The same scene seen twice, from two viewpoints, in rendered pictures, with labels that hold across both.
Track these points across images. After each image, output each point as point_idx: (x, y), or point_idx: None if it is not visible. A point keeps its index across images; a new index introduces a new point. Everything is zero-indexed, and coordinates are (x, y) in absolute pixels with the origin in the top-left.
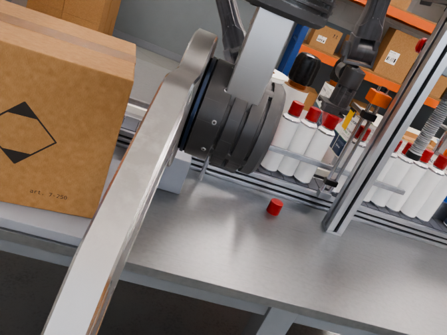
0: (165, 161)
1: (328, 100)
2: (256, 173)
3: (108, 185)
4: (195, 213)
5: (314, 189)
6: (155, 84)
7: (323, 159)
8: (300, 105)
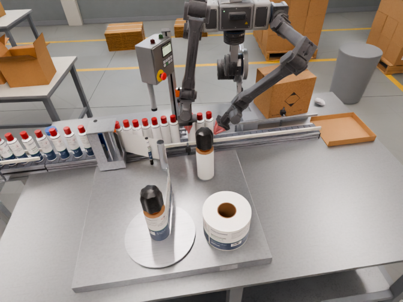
0: (238, 52)
1: (192, 117)
2: (214, 134)
3: (258, 111)
4: None
5: (186, 138)
6: (304, 212)
7: (171, 171)
8: (207, 111)
